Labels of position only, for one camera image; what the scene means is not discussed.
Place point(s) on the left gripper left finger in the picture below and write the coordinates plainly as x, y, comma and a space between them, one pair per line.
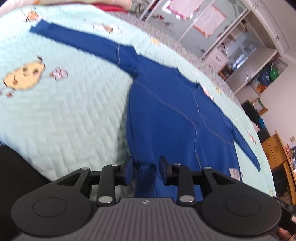
112, 176

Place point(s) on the sliding glass wardrobe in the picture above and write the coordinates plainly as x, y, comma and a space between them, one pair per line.
197, 24

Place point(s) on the person's right hand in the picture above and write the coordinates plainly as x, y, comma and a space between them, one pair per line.
284, 235

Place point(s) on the white drawer cabinet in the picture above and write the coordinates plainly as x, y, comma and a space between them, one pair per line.
216, 60

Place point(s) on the wooden desk with drawers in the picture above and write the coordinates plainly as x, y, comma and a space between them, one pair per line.
281, 168

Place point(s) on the black sofa chair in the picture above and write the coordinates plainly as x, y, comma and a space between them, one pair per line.
253, 115

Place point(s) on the red pillow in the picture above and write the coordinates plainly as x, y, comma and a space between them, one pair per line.
106, 7

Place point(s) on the blue knit sweater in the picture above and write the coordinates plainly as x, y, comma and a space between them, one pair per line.
167, 115

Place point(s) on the green white box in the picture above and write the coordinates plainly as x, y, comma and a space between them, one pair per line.
258, 105

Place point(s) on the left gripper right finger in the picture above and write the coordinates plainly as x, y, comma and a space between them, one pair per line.
180, 176

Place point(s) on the mint bee-print quilt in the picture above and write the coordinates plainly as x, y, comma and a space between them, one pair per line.
75, 116

